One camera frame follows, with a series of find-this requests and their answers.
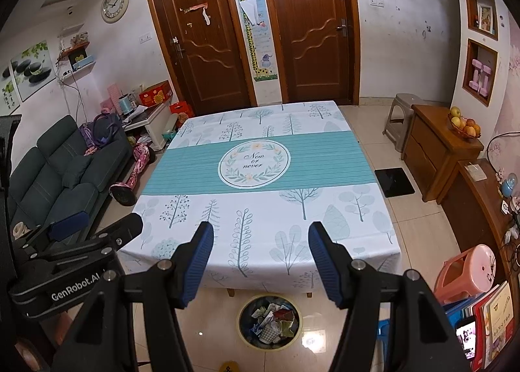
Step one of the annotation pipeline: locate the pink hoverboard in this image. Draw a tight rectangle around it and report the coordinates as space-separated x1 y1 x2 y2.
110 143 157 207

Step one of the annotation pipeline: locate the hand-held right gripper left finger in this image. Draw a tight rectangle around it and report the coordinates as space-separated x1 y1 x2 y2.
51 221 215 372

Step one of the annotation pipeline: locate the stone and leaf wall picture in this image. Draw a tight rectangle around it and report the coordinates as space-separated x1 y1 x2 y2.
0 65 20 113
10 41 57 102

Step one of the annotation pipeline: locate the glass fruit bowl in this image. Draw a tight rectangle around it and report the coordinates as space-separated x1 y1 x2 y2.
447 107 482 140

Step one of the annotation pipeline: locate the brown door with silver lock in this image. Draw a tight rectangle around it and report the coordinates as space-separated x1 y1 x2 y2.
256 0 361 106

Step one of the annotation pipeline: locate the smartphone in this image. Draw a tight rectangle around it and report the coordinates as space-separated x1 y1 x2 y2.
455 315 478 360

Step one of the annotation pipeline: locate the brown door with paper scraps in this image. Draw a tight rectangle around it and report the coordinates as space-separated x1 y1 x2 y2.
142 0 258 116

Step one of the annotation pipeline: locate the small wooden cabinet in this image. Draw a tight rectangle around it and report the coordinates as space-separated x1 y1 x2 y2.
404 104 484 205

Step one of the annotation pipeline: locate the giraffe height chart poster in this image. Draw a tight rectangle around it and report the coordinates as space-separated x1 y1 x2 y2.
235 0 279 83

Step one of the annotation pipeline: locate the dark grey sofa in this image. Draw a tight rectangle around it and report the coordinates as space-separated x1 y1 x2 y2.
7 114 135 243

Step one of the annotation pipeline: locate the long wooden cabinet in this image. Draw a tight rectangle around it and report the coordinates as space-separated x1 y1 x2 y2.
441 160 520 287

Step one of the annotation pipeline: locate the stack of books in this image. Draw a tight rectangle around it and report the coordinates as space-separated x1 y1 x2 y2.
471 280 514 368

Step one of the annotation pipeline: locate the wooden table frame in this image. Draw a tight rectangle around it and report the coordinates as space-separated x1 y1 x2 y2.
225 286 314 299

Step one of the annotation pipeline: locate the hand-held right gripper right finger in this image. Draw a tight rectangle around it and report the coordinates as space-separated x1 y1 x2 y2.
307 221 472 372

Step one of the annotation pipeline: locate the pile of scraps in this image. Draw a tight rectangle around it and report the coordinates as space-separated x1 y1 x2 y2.
250 299 299 344

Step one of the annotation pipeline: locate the grey plastic stool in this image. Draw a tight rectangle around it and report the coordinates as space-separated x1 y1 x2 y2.
383 93 425 159

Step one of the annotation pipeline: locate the blue plastic stool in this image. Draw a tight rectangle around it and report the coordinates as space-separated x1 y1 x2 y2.
377 318 394 356

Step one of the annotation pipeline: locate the round wall clock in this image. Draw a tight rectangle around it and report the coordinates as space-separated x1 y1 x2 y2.
100 0 130 24

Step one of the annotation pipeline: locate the blue folder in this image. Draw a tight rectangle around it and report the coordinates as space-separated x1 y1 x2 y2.
443 295 484 316

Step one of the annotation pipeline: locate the red gift box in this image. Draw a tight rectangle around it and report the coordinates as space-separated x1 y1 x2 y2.
139 80 173 108

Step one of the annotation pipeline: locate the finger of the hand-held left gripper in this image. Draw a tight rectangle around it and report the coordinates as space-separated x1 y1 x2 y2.
48 211 90 242
87 213 144 248

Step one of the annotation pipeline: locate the white tree print tablecloth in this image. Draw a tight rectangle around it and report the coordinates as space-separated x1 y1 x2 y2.
118 100 401 295

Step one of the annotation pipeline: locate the cream rimmed dark trash bin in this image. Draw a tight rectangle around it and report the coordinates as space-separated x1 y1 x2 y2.
237 294 303 349

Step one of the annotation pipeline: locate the white wall shelf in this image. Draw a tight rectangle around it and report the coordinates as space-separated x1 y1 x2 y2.
57 26 97 82

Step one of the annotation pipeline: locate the purple bag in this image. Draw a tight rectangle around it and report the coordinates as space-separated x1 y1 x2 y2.
79 114 123 153

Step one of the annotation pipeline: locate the blue ball ornament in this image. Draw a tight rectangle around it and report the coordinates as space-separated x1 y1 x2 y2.
500 173 518 198

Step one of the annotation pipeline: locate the photo frame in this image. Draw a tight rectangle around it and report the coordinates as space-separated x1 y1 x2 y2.
477 4 494 31

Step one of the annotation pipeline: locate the checkered paper cup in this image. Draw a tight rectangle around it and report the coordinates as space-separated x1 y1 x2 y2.
260 324 282 344

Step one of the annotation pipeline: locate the wooden wall niche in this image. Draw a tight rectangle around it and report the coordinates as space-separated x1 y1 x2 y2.
463 39 500 108
463 0 500 40

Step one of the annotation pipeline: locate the white low cabinet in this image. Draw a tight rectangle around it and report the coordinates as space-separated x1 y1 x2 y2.
122 103 179 152

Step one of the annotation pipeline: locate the pink plastic stool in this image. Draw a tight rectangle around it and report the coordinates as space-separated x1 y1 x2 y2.
434 244 497 304

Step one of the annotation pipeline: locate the black bathroom scale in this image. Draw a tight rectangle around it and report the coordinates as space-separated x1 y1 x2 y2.
374 166 416 199

